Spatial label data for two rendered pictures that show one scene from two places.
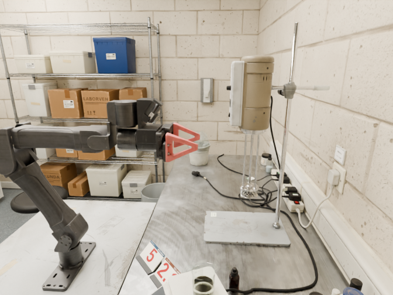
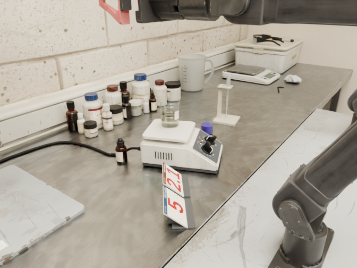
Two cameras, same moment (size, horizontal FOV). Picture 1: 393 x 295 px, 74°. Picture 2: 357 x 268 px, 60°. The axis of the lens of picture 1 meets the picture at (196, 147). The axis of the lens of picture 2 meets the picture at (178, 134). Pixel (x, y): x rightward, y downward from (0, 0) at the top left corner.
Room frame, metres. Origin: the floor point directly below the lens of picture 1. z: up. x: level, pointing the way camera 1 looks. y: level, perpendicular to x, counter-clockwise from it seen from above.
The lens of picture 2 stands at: (1.11, 0.42, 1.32)
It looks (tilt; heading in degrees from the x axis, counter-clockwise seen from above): 25 degrees down; 213
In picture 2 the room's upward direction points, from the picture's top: straight up
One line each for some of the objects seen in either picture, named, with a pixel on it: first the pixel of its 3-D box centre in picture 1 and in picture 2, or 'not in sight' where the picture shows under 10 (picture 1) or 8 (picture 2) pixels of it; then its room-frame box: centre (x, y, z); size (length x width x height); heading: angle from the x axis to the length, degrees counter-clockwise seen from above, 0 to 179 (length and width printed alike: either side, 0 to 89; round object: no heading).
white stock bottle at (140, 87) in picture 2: not in sight; (141, 90); (0.20, -0.33, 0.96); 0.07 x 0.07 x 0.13
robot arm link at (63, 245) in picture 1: (71, 235); (303, 209); (0.66, 0.37, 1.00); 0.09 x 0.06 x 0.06; 176
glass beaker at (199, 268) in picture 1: (204, 282); (168, 112); (0.47, -0.02, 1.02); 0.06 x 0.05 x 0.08; 111
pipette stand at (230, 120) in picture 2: not in sight; (227, 103); (0.16, 0.01, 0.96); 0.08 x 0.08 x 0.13; 9
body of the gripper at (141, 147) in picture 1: (152, 140); (170, 0); (0.64, 0.11, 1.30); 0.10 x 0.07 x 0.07; 176
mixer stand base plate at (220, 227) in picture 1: (244, 226); (3, 205); (0.86, -0.18, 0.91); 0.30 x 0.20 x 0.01; 86
